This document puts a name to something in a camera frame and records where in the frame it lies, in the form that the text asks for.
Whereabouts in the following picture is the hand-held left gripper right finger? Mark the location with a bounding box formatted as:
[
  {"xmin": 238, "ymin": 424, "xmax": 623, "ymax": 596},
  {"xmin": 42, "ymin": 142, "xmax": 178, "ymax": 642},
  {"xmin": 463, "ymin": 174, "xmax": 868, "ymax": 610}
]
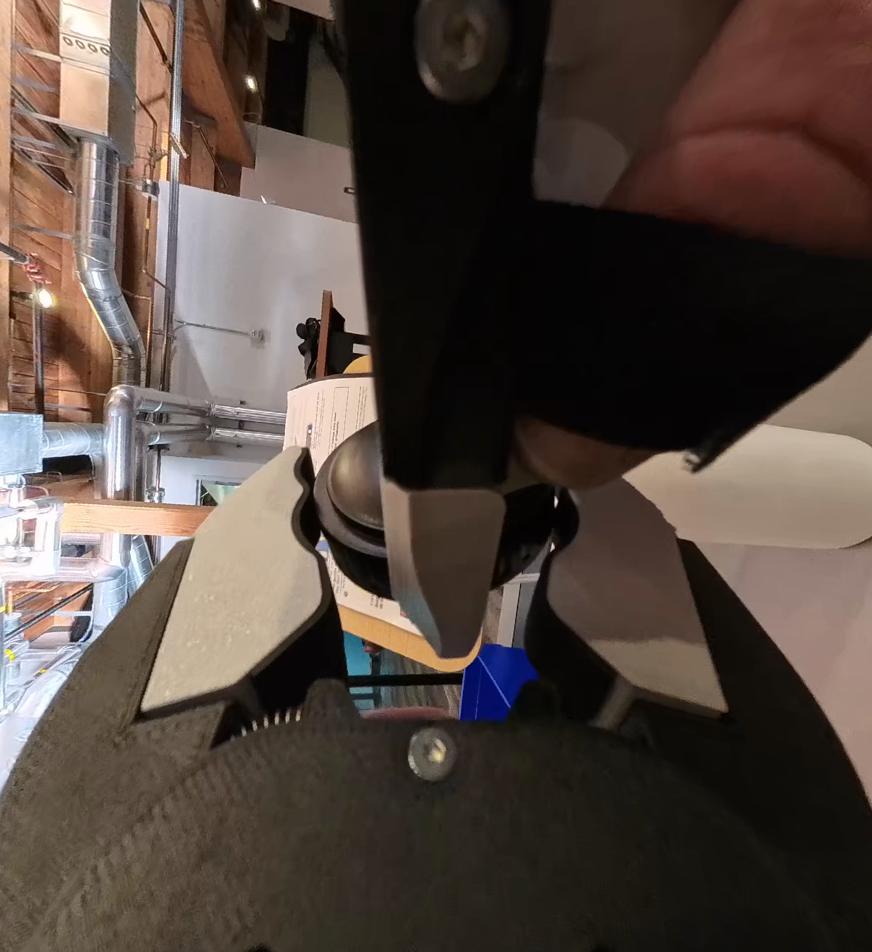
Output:
[{"xmin": 532, "ymin": 474, "xmax": 732, "ymax": 725}]

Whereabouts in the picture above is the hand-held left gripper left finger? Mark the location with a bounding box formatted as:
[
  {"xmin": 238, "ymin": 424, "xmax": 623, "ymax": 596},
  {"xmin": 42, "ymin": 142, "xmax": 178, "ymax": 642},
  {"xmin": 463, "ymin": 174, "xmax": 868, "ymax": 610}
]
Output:
[{"xmin": 137, "ymin": 447, "xmax": 342, "ymax": 719}]

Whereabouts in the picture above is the wooden display board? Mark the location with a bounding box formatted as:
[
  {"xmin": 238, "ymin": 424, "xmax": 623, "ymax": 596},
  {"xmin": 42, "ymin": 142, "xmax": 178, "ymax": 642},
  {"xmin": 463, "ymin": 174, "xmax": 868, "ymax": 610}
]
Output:
[{"xmin": 332, "ymin": 600, "xmax": 485, "ymax": 675}]

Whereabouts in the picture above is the black bottle lid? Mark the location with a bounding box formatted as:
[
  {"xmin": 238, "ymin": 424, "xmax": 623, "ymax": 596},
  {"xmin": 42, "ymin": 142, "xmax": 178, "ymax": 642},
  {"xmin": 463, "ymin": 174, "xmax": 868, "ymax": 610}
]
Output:
[{"xmin": 311, "ymin": 418, "xmax": 580, "ymax": 609}]

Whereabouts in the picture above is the printed paper sheet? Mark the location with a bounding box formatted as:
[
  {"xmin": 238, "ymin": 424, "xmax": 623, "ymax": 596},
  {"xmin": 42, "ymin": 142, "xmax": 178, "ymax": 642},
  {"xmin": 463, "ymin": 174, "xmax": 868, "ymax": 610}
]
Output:
[{"xmin": 283, "ymin": 374, "xmax": 410, "ymax": 629}]

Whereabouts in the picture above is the silver ventilation duct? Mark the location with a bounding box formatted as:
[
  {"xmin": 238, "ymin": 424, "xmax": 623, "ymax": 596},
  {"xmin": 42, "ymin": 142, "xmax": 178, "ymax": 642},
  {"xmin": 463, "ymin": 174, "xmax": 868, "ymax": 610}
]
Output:
[{"xmin": 67, "ymin": 137, "xmax": 150, "ymax": 391}]

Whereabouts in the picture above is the blue plastic bin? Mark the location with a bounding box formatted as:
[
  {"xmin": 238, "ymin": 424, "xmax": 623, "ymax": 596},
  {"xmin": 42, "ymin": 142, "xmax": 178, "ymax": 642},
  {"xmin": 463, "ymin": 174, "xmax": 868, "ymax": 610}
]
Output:
[{"xmin": 457, "ymin": 642, "xmax": 543, "ymax": 724}]

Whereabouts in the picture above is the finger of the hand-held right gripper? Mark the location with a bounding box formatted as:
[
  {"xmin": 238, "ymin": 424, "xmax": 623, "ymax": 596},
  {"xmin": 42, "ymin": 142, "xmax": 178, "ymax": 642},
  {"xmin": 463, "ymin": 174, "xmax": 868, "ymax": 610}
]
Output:
[{"xmin": 383, "ymin": 476, "xmax": 510, "ymax": 661}]

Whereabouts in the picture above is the person's right hand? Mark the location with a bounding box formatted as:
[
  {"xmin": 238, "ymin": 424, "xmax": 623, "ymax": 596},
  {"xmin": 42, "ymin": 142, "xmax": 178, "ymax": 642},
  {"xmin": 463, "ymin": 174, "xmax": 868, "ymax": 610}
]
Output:
[{"xmin": 512, "ymin": 0, "xmax": 872, "ymax": 495}]

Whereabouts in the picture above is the wooden ceiling beam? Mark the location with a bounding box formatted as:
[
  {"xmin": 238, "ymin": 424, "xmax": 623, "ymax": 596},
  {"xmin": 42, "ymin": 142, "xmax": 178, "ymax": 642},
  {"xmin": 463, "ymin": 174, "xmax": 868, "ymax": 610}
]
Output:
[{"xmin": 53, "ymin": 500, "xmax": 217, "ymax": 541}]

